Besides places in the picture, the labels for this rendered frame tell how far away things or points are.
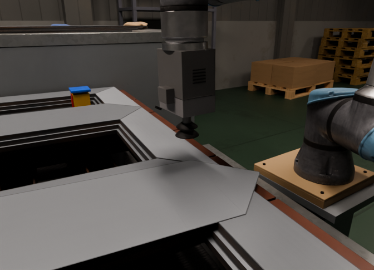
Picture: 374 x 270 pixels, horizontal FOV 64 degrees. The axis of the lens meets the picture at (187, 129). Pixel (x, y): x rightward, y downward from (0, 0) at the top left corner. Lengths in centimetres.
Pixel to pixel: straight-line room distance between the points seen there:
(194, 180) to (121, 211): 13
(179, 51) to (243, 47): 492
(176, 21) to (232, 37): 473
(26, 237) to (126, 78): 93
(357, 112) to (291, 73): 400
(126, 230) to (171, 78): 24
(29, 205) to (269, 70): 461
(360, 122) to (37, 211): 60
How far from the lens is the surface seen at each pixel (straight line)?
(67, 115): 88
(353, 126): 70
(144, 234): 38
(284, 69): 475
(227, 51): 515
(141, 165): 54
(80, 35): 121
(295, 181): 82
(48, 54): 121
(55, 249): 39
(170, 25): 47
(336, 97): 77
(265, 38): 572
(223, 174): 51
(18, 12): 396
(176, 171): 51
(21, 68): 121
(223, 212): 42
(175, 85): 48
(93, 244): 38
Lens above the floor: 109
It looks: 20 degrees down
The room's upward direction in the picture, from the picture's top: straight up
